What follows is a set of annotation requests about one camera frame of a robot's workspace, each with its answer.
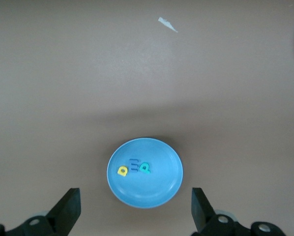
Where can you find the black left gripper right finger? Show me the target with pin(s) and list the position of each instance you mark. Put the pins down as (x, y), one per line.
(201, 214)

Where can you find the yellow foam letter d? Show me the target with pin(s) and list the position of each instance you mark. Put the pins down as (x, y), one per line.
(120, 170)

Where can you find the blue plate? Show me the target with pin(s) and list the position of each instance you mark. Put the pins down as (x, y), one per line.
(147, 189)

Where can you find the blue foam letter m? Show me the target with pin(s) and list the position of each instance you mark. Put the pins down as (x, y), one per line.
(133, 166)

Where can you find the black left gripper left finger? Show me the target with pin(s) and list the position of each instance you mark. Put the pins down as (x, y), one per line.
(68, 211)

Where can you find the teal foam letter p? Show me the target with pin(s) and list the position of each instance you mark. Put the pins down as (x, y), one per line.
(144, 169)

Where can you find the brown table cover sheet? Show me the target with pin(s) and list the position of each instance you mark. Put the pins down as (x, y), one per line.
(63, 73)

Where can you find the small white paper scrap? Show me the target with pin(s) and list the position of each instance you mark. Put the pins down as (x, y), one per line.
(167, 24)

